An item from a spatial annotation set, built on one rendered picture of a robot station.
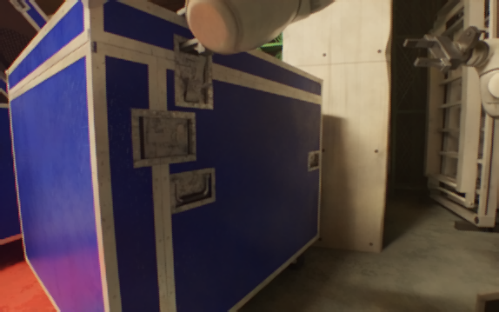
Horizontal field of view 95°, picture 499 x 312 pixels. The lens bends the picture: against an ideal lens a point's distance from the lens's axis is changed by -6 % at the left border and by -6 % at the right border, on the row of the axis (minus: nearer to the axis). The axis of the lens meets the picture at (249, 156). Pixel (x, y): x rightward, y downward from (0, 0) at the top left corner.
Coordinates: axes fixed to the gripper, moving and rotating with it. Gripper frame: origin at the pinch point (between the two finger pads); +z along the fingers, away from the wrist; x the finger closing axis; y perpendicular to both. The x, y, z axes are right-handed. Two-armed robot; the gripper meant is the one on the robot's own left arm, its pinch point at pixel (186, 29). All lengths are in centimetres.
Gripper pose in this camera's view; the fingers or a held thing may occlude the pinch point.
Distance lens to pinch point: 69.2
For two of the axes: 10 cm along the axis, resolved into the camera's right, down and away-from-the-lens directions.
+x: 0.0, 10.0, 1.0
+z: -7.9, -0.6, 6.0
